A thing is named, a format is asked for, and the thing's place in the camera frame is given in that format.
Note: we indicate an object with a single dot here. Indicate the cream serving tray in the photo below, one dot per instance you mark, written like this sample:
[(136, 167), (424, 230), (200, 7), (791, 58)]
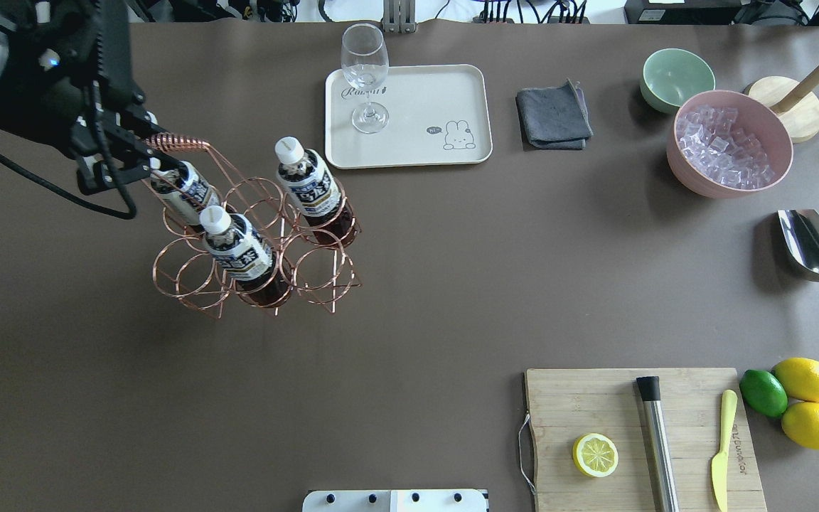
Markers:
[(438, 116)]

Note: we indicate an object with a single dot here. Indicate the white pillar mount base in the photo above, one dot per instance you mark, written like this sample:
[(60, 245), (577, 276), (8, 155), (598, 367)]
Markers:
[(397, 500)]

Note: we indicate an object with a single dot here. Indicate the dark grey folded cloth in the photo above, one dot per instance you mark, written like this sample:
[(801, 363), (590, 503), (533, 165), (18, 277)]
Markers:
[(555, 118)]

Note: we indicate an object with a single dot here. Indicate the yellow lemon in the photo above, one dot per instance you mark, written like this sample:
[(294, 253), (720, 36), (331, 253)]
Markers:
[(800, 423), (799, 377)]

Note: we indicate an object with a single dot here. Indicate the aluminium frame post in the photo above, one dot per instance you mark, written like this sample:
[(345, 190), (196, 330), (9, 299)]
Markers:
[(399, 16)]

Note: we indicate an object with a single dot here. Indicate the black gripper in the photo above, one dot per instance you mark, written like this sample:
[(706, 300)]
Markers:
[(34, 102)]

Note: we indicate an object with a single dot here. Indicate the green lime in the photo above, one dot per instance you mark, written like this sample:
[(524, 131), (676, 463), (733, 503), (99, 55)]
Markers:
[(763, 392)]

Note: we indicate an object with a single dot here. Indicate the yellow plastic knife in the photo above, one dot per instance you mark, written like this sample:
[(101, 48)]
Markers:
[(720, 461)]

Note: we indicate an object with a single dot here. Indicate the pink bowl with ice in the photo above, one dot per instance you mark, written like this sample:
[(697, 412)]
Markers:
[(724, 144)]

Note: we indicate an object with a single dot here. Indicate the copper wire bottle basket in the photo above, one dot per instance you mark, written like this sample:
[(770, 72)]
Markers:
[(184, 269)]

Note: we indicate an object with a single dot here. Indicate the wooden cutting board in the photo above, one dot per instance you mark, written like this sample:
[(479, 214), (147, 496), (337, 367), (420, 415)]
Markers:
[(564, 404)]

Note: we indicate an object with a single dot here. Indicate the steel muddler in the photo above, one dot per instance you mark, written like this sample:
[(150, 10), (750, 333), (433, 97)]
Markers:
[(659, 457)]

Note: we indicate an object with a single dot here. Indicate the green bowl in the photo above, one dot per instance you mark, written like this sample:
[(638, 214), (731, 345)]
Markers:
[(671, 76)]

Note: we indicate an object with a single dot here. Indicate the wooden glass tree stand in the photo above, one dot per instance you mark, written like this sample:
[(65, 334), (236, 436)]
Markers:
[(792, 101)]

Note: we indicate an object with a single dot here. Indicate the tea bottle white cap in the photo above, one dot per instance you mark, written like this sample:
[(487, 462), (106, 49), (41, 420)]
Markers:
[(312, 188)]

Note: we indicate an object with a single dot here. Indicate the half lemon slice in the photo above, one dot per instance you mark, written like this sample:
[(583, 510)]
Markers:
[(595, 455)]

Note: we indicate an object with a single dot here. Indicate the clear wine glass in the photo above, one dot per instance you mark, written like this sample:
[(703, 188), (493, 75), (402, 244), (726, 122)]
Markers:
[(365, 65)]

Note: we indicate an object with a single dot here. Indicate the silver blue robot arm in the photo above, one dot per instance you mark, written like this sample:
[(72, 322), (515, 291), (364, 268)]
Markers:
[(16, 111)]

